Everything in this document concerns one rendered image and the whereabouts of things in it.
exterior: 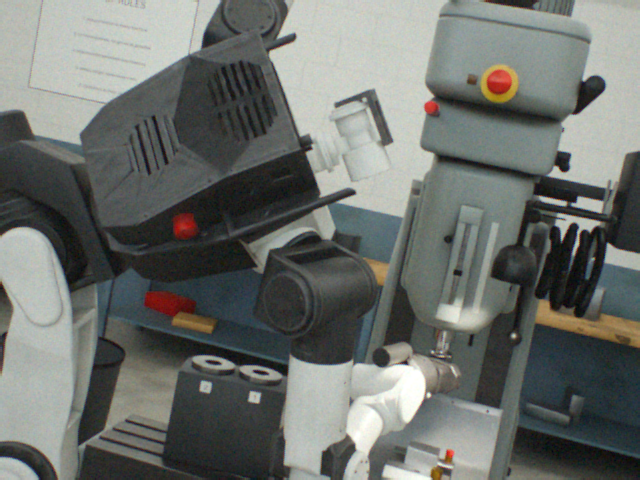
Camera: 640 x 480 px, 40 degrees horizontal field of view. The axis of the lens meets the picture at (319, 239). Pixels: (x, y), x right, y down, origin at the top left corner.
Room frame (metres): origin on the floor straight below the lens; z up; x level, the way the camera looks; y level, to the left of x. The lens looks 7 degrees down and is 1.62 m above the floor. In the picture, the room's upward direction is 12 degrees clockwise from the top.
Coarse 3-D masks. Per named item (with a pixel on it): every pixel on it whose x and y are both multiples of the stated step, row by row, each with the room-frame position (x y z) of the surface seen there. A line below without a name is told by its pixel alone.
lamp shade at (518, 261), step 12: (504, 252) 1.43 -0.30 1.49; (516, 252) 1.42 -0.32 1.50; (528, 252) 1.43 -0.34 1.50; (492, 264) 1.45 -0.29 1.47; (504, 264) 1.42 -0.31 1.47; (516, 264) 1.41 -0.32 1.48; (528, 264) 1.41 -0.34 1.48; (492, 276) 1.43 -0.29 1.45; (504, 276) 1.41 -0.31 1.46; (516, 276) 1.41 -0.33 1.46; (528, 276) 1.41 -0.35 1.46
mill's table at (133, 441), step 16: (112, 432) 1.77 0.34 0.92; (128, 432) 1.80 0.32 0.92; (144, 432) 1.81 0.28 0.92; (160, 432) 1.83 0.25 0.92; (80, 448) 1.69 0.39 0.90; (96, 448) 1.68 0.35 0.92; (112, 448) 1.69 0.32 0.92; (128, 448) 1.71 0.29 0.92; (144, 448) 1.72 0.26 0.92; (160, 448) 1.74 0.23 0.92; (80, 464) 1.69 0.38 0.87; (96, 464) 1.69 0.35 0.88; (112, 464) 1.68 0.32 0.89; (128, 464) 1.67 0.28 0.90; (144, 464) 1.66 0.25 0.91; (160, 464) 1.66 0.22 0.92; (176, 464) 1.68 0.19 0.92; (192, 464) 1.70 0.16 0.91
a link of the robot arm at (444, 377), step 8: (416, 352) 1.65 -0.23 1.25; (424, 360) 1.55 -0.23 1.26; (432, 360) 1.62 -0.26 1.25; (440, 360) 1.63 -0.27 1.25; (432, 368) 1.55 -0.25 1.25; (440, 368) 1.58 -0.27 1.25; (448, 368) 1.60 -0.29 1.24; (456, 368) 1.61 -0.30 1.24; (432, 376) 1.53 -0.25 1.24; (440, 376) 1.57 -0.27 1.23; (448, 376) 1.60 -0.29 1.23; (456, 376) 1.60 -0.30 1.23; (432, 384) 1.53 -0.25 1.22; (440, 384) 1.57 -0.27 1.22; (448, 384) 1.60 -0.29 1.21; (456, 384) 1.60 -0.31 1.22; (432, 392) 1.55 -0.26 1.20; (448, 392) 1.61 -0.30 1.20
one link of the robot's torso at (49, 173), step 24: (0, 120) 1.24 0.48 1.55; (24, 120) 1.28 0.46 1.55; (0, 144) 1.24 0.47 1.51; (24, 144) 1.23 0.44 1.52; (48, 144) 1.32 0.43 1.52; (0, 168) 1.22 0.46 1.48; (24, 168) 1.23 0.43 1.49; (48, 168) 1.23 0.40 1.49; (72, 168) 1.23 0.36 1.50; (0, 192) 1.23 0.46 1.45; (24, 192) 1.23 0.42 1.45; (48, 192) 1.23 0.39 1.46; (72, 192) 1.23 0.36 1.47; (72, 216) 1.23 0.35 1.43; (96, 216) 1.24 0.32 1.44; (96, 240) 1.23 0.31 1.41; (96, 264) 1.23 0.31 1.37; (120, 264) 1.28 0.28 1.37; (72, 288) 1.26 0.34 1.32
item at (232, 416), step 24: (192, 360) 1.74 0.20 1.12; (216, 360) 1.77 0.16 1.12; (192, 384) 1.69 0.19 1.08; (216, 384) 1.69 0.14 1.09; (240, 384) 1.69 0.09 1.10; (264, 384) 1.71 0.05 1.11; (192, 408) 1.69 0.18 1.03; (216, 408) 1.69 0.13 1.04; (240, 408) 1.69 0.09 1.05; (264, 408) 1.69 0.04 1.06; (168, 432) 1.69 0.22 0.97; (192, 432) 1.69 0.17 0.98; (216, 432) 1.69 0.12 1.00; (240, 432) 1.69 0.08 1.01; (264, 432) 1.69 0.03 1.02; (168, 456) 1.69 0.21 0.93; (192, 456) 1.69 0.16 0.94; (216, 456) 1.69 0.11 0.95; (240, 456) 1.69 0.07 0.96; (264, 456) 1.69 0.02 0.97
